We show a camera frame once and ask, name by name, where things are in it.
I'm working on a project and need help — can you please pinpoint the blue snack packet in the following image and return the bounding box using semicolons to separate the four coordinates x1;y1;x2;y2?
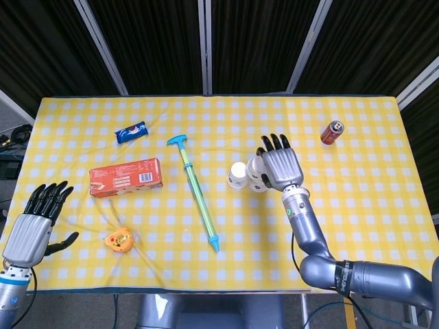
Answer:
114;123;150;145

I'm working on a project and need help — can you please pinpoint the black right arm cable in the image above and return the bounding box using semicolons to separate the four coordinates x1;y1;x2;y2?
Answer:
290;231;375;329

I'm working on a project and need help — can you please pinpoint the red soda can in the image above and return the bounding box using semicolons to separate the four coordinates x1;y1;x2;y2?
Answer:
320;120;345;147

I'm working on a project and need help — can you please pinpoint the blue floor cable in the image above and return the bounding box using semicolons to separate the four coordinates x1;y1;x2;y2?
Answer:
303;300;405;329

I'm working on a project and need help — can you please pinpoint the yellow checkered tablecloth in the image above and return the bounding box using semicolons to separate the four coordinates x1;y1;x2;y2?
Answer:
0;95;439;295

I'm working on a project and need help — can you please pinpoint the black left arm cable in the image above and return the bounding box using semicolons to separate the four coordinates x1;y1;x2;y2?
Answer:
12;267;38;329

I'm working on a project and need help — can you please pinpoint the white paper cup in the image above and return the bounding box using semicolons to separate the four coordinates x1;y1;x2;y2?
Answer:
226;161;248;190
246;156;267;181

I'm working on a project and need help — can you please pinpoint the white paper cup lined base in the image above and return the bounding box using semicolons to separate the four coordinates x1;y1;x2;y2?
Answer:
248;176;272;193

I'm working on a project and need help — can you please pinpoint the black cable bundle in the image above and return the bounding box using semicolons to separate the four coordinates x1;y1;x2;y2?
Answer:
10;123;34;147

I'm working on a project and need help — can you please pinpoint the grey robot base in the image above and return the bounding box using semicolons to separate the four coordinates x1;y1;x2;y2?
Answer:
137;293;285;329

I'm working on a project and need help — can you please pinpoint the orange cardboard box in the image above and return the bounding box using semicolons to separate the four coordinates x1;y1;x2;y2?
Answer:
88;157;163;199

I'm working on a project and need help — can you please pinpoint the teal green water pump toy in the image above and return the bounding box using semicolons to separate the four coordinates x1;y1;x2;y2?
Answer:
166;134;221;253

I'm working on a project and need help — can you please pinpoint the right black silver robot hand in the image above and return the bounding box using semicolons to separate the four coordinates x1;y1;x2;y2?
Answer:
256;133;305;192

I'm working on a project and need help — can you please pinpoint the orange toy tape measure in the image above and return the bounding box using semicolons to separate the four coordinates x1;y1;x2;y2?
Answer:
104;198;135;254

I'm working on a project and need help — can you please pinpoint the aluminium frame post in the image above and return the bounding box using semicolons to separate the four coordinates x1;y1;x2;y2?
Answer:
198;0;213;95
0;88;35;126
285;0;334;94
73;0;129;96
396;56;439;110

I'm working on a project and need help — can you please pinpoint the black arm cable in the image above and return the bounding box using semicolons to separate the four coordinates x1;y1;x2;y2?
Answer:
290;231;375;329
12;267;38;329

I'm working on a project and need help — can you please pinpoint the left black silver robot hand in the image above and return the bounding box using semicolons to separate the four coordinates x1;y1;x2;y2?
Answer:
2;180;80;268

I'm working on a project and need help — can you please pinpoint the grey metal table leg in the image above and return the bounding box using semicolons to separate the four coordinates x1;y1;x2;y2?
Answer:
301;293;311;329

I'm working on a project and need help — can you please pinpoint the black ribbed partition panel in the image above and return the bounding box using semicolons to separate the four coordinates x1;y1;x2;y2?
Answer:
401;85;439;215
211;0;322;94
295;0;439;100
0;0;119;107
87;0;203;96

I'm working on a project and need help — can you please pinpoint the black equipment box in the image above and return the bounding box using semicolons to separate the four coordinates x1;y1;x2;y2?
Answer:
0;160;22;180

